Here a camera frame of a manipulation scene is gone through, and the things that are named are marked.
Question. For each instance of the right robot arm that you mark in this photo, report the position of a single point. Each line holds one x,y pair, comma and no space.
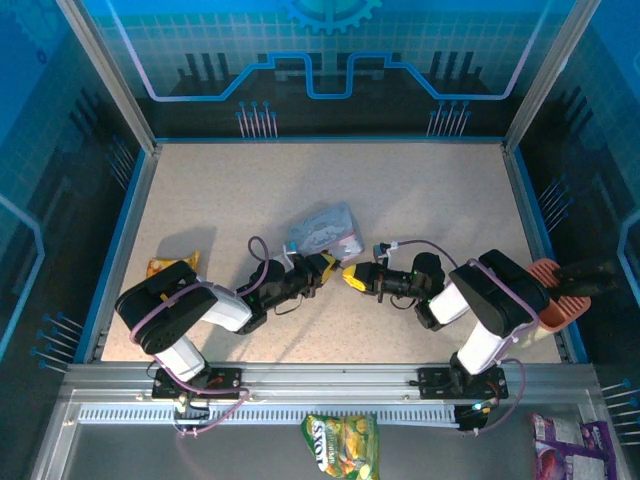
500,295

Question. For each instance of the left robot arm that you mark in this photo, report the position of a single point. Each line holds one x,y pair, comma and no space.
170,310

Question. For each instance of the yellow snack bag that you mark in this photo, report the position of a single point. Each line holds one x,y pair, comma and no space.
172,265

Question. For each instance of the green chips bag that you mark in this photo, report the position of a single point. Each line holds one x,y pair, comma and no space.
342,445

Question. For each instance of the terracotta ribbed plastic basket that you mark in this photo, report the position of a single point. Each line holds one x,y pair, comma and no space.
565,312

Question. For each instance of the black object in basket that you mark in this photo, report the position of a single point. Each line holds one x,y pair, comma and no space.
585,277

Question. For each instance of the purple snack bag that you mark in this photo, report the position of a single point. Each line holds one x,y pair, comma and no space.
565,445

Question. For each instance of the aluminium mounting rail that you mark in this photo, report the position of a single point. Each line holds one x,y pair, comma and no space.
325,377

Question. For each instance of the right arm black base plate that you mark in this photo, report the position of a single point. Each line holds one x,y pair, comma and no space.
435,382

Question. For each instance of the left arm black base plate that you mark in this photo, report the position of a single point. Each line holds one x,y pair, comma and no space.
225,382

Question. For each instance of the aluminium frame post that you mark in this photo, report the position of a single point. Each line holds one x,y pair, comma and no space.
107,75
547,70

